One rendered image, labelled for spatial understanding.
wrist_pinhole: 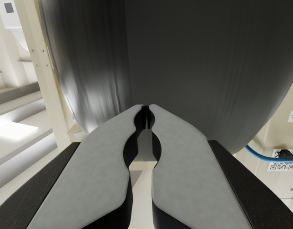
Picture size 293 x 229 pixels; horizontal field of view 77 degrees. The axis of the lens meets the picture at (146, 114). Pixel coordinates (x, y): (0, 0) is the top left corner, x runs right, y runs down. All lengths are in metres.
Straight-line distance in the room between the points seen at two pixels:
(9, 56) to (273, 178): 10.63
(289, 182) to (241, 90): 0.50
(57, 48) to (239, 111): 0.22
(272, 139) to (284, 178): 0.15
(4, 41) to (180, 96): 10.59
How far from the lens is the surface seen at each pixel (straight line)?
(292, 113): 0.55
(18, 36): 4.60
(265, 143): 0.56
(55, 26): 0.23
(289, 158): 0.58
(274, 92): 0.25
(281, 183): 0.68
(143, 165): 0.88
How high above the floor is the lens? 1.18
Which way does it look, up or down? 25 degrees up
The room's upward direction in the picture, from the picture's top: 177 degrees clockwise
